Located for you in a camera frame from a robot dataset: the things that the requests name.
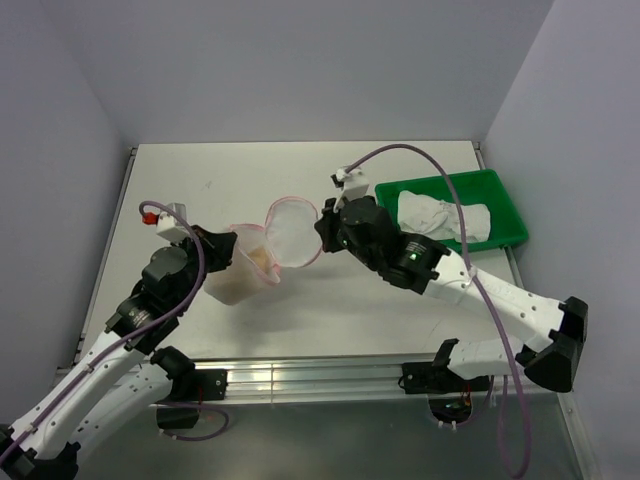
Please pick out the white mesh laundry bag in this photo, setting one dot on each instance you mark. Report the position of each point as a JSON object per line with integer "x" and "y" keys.
{"x": 286, "y": 240}

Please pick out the aluminium frame rail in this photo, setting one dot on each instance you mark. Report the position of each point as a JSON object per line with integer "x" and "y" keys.
{"x": 217, "y": 185}

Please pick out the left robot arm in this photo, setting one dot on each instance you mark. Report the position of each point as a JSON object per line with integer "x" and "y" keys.
{"x": 126, "y": 369}

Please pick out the beige bra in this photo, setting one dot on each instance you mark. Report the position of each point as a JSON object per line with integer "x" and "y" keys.
{"x": 247, "y": 276}

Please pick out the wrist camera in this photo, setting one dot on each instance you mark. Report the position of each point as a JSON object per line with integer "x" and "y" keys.
{"x": 351, "y": 183}
{"x": 166, "y": 226}

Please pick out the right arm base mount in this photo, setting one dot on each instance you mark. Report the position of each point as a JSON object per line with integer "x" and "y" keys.
{"x": 450, "y": 396}

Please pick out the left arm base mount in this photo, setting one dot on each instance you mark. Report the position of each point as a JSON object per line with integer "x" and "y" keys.
{"x": 195, "y": 386}

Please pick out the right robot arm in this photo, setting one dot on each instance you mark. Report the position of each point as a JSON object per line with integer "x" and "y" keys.
{"x": 543, "y": 337}

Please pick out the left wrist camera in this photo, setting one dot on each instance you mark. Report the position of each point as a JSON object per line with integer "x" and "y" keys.
{"x": 166, "y": 226}

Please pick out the white cloth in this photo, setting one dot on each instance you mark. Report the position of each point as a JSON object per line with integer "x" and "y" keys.
{"x": 439, "y": 220}

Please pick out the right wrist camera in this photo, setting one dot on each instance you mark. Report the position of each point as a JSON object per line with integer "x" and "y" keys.
{"x": 351, "y": 183}

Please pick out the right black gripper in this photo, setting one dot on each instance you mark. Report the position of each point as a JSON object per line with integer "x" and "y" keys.
{"x": 325, "y": 226}

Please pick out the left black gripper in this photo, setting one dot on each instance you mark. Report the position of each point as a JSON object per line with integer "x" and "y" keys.
{"x": 219, "y": 248}

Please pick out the green plastic bin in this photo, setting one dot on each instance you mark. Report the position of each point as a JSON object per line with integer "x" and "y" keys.
{"x": 474, "y": 187}

